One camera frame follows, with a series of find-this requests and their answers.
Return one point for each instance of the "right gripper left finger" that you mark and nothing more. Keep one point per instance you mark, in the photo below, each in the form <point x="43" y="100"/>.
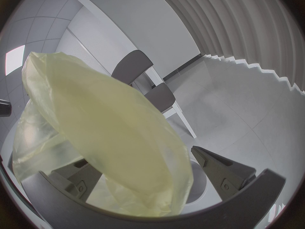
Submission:
<point x="82" y="179"/>

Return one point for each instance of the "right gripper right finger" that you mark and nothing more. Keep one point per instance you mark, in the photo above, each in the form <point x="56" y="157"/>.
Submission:
<point x="221" y="170"/>

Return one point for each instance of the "yellow plastic bag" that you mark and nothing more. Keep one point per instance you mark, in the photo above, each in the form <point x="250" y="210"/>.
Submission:
<point x="114" y="127"/>

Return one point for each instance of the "white trash bin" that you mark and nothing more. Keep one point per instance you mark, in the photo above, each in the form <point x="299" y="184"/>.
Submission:
<point x="199" y="182"/>

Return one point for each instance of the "grey chair with white legs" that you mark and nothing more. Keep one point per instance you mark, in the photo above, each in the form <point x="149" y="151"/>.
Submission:
<point x="133" y="63"/>

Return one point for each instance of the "white curtain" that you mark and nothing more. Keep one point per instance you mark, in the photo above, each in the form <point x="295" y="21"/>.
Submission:
<point x="238" y="20"/>

